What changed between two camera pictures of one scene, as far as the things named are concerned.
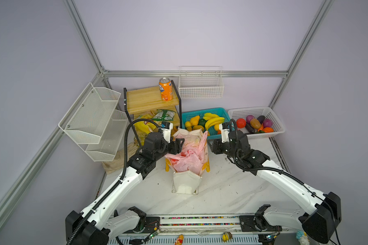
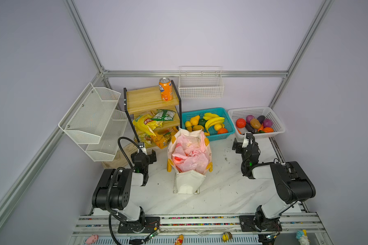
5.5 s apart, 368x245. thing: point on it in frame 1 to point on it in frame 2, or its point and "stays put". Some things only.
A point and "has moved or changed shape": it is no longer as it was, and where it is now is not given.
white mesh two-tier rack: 92,124 stays put
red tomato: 240,123 stays put
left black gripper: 175,146 to 151,157
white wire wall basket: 201,82 stays put
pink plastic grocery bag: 190,160 has moved or changed shape
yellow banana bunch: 212,119 stays put
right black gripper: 214,145 to 237,146
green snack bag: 163,115 stays put
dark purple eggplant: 250,128 stays put
